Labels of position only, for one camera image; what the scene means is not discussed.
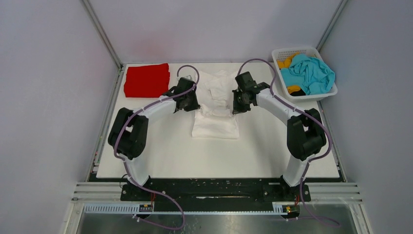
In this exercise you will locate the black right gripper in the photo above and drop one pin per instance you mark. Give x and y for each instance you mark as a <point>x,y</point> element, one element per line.
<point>236,107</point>

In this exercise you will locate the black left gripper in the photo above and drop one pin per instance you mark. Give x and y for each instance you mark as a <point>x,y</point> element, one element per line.
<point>195,106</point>

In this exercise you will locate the white t shirt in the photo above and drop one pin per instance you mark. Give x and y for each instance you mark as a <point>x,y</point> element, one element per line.
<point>214,119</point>

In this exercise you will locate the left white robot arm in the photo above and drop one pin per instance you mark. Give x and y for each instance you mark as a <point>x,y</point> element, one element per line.
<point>128,135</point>

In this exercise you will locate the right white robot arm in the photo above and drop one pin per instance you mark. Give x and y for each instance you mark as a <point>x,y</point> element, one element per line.
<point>305,134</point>

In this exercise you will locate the folded red t shirt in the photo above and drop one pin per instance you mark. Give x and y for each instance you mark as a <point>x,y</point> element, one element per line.
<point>149,81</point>

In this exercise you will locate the yellow t shirt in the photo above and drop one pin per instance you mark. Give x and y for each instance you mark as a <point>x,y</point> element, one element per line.
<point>285,64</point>

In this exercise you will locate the white plastic laundry basket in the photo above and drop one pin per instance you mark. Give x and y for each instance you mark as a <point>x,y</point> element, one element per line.
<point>282,54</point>

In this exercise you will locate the teal t shirt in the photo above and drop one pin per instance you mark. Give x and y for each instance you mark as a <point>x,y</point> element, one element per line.
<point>311,74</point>

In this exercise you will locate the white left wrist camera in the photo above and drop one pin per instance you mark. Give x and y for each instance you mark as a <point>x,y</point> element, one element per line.
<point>189,77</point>

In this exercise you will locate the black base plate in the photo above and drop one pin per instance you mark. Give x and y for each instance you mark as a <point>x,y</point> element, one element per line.
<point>213,193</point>

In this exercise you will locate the aluminium frame rail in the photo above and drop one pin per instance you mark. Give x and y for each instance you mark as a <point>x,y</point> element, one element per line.
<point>109,197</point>

